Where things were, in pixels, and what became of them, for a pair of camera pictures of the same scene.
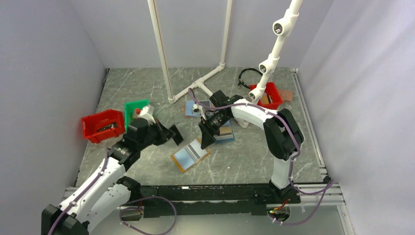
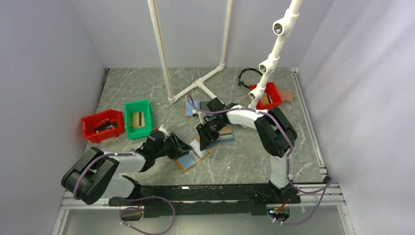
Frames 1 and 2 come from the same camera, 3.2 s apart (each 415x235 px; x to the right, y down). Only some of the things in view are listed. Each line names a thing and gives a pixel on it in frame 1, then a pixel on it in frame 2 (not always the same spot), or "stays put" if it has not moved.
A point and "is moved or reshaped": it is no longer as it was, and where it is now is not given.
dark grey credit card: x=177 y=137 is moved or reshaped
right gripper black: x=207 y=138 stays put
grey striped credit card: x=195 y=148 stays put
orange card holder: x=190 y=154 stays put
